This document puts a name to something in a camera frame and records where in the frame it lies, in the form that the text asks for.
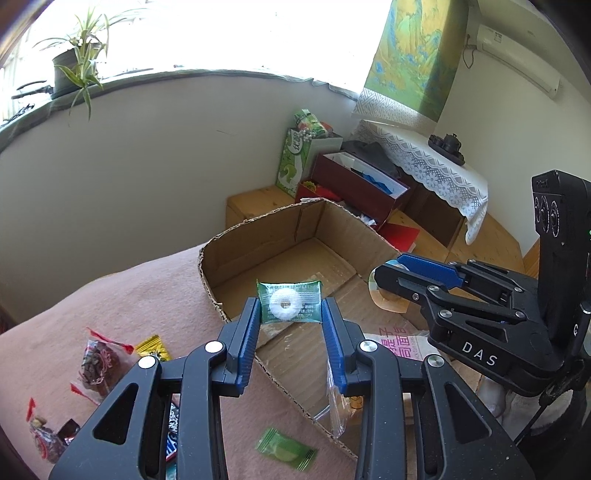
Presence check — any white air conditioner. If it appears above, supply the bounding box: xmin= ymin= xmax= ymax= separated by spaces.
xmin=475 ymin=25 xmax=562 ymax=99

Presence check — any green snack packet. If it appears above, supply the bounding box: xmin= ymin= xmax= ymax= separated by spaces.
xmin=293 ymin=108 xmax=332 ymax=139

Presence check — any cardboard box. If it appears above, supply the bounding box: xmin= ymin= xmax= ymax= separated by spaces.
xmin=198 ymin=198 xmax=446 ymax=462

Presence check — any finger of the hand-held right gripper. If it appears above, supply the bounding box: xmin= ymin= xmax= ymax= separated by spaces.
xmin=374 ymin=262 xmax=527 ymax=326
xmin=397 ymin=253 xmax=539 ymax=311

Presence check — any green mint candy packet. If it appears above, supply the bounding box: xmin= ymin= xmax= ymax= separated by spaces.
xmin=257 ymin=278 xmax=323 ymax=324

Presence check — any table with lace cloth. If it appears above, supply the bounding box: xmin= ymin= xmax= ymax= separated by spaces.
xmin=353 ymin=119 xmax=489 ymax=245

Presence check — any large red wrapped date candy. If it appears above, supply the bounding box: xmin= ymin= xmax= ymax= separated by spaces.
xmin=70 ymin=327 xmax=134 ymax=406

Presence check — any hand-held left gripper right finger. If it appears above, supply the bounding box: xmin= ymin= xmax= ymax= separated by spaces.
xmin=321 ymin=298 xmax=536 ymax=480

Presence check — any dark cloth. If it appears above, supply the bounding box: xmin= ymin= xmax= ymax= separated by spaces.
xmin=342 ymin=140 xmax=403 ymax=182

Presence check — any round clear candy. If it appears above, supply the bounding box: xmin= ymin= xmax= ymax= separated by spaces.
xmin=368 ymin=260 xmax=408 ymax=315

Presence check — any small red wrapped date candy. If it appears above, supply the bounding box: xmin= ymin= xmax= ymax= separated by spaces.
xmin=25 ymin=397 xmax=66 ymax=465

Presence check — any wooden cabinet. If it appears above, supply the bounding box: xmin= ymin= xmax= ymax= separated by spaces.
xmin=406 ymin=178 xmax=466 ymax=248

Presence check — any dark tea set tray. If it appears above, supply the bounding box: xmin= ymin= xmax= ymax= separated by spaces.
xmin=428 ymin=133 xmax=466 ymax=165

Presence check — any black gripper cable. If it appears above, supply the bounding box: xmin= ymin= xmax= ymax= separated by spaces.
xmin=510 ymin=364 xmax=585 ymax=445

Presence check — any brown chocolate bar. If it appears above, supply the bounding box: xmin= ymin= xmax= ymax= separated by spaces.
xmin=163 ymin=401 xmax=182 ymax=463

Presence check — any green landscape wall scroll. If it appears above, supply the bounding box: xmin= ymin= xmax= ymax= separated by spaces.
xmin=353 ymin=0 xmax=470 ymax=124

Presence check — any air conditioner power cord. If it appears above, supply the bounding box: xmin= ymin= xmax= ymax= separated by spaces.
xmin=464 ymin=33 xmax=479 ymax=71

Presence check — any green and white carton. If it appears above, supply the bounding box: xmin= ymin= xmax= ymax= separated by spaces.
xmin=276 ymin=128 xmax=345 ymax=195

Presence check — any clear plastic bag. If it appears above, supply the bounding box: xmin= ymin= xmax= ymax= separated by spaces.
xmin=314 ymin=362 xmax=366 ymax=439

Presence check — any red envelope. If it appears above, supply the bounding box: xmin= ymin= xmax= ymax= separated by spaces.
xmin=379 ymin=222 xmax=421 ymax=253

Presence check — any green wrapped candy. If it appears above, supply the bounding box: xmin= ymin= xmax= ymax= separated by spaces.
xmin=255 ymin=427 xmax=318 ymax=473

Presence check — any dark red gift box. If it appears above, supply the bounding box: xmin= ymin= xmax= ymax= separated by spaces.
xmin=295 ymin=150 xmax=414 ymax=232

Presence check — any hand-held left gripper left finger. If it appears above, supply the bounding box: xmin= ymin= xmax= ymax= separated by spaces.
xmin=48 ymin=296 xmax=262 ymax=480

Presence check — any dark brown small candy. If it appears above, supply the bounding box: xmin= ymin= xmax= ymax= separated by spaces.
xmin=58 ymin=418 xmax=82 ymax=445

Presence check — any potted spider plant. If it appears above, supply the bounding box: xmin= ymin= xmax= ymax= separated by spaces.
xmin=33 ymin=8 xmax=155 ymax=126

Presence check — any yellow wrapped candy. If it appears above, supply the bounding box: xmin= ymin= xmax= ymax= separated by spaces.
xmin=135 ymin=335 xmax=172 ymax=362

